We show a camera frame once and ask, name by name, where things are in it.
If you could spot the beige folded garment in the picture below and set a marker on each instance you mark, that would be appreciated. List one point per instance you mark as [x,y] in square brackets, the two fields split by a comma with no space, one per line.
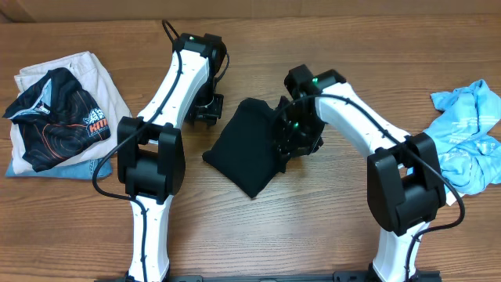
[96,80]

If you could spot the black orange printed jersey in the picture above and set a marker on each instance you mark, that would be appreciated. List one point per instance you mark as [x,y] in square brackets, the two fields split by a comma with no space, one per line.
[57,120]

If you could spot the grey blue folded cloth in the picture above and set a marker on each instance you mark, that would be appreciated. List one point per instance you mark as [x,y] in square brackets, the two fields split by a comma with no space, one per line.
[81,171]

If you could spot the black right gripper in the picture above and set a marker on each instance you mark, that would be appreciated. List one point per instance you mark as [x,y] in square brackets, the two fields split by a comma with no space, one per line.
[284,142]

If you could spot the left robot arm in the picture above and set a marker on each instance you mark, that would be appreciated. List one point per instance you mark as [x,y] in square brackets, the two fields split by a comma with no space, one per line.
[151,161]

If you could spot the light blue t-shirt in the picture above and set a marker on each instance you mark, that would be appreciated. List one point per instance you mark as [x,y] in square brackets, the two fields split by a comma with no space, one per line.
[469,157]

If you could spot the black t-shirt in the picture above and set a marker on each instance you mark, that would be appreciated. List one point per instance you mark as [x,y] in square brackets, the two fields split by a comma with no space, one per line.
[244,152]

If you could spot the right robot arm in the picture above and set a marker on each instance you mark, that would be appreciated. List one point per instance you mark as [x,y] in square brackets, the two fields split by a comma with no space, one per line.
[403,192]

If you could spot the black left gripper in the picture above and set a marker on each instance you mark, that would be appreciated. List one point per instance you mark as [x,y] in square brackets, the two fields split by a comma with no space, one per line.
[210,117]

